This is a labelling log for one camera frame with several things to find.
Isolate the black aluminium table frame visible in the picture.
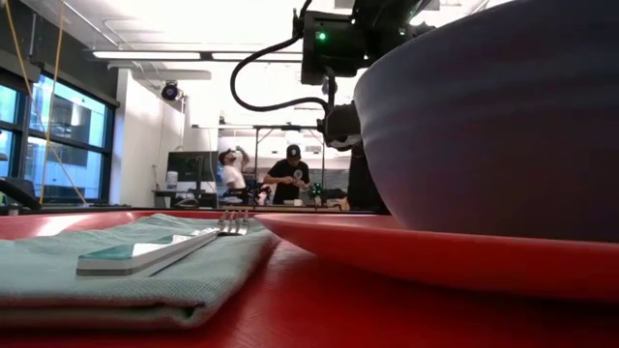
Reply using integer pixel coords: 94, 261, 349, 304
0, 205, 383, 216

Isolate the black background desk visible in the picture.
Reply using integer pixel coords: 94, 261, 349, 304
152, 188, 221, 210

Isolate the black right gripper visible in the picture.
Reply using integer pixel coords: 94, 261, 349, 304
300, 9, 369, 88

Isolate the person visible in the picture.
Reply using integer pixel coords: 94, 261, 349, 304
217, 145, 251, 191
338, 143, 391, 216
262, 143, 311, 206

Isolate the red plastic tray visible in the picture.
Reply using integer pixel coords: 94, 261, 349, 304
0, 209, 619, 348

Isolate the teal-handled metal fork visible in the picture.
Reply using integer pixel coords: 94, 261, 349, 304
74, 208, 252, 279

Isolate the yellow extension cable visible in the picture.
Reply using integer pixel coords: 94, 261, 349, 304
3, 0, 88, 207
39, 18, 67, 207

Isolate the background wooden table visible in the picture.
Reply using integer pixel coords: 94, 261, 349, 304
220, 205, 349, 215

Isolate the black background gantry frame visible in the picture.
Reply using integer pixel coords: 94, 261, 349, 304
251, 124, 325, 207

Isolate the blue plastic bowl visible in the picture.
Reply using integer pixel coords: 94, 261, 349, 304
352, 0, 619, 245

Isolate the large dark-framed window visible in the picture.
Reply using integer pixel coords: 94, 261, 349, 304
0, 72, 118, 205

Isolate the coral plastic plate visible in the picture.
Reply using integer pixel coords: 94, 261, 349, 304
253, 213, 619, 306

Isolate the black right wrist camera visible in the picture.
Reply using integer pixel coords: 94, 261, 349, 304
315, 101, 364, 153

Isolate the teal cloth napkin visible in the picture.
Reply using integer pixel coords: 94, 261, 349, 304
0, 212, 282, 332

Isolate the black round ceiling spotlight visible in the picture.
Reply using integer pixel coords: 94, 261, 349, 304
160, 80, 182, 103

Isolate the black computer monitor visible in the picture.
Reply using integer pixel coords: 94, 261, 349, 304
166, 150, 221, 185

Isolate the black slanted bar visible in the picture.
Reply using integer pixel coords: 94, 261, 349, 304
0, 177, 44, 212

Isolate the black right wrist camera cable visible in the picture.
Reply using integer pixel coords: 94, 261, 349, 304
228, 0, 337, 114

